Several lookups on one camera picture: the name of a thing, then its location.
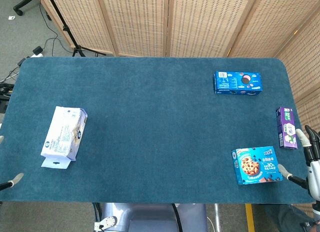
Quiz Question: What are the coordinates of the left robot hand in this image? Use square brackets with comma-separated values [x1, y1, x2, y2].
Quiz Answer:
[0, 135, 25, 192]

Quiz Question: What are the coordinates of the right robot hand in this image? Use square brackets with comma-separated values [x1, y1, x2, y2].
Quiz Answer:
[277, 125, 320, 201]

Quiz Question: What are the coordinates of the white tissue pack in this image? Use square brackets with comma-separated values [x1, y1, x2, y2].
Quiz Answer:
[40, 106, 88, 169]

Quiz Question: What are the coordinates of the teal chocolate chip cookie box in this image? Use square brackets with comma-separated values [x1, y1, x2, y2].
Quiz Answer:
[230, 145, 284, 185]

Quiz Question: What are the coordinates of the blue Oreo cookie box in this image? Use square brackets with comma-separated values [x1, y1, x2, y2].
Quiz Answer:
[213, 71, 263, 96]

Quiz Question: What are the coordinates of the purple milk carton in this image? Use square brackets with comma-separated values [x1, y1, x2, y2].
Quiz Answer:
[275, 106, 299, 150]

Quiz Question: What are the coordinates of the yellow floor tape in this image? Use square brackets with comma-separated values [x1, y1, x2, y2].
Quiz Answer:
[244, 203, 256, 232]

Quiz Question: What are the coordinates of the black floor equipment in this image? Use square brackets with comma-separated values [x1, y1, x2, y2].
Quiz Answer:
[0, 83, 15, 112]

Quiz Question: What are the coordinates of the metal table leg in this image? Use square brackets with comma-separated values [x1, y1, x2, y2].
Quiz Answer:
[213, 203, 222, 232]

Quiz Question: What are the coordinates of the grey robot torso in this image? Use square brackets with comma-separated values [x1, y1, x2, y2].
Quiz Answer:
[93, 202, 208, 232]

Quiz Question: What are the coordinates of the black tripod stand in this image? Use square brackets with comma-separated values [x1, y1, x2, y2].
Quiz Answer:
[44, 0, 107, 58]

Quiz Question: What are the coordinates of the black office chair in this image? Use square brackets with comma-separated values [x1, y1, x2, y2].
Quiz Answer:
[12, 0, 52, 21]

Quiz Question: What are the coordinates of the woven wood folding screen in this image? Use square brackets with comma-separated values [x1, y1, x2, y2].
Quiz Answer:
[33, 0, 320, 132]

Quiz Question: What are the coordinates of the thin black floor cable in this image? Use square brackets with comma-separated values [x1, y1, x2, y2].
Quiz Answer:
[38, 0, 76, 54]

